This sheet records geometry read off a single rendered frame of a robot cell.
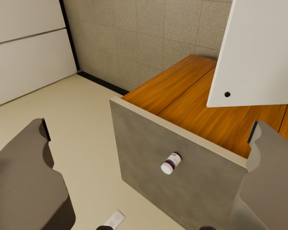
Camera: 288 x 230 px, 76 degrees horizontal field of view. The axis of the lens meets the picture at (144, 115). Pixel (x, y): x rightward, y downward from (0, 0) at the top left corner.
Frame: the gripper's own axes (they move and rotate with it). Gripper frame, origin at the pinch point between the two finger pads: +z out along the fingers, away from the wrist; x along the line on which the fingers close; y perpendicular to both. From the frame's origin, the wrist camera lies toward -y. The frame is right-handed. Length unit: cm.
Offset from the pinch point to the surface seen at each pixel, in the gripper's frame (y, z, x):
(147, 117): 34, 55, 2
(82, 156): 103, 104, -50
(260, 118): 36, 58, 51
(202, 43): 18, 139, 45
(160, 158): 55, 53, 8
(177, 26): 8, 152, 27
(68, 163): 104, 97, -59
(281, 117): 35, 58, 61
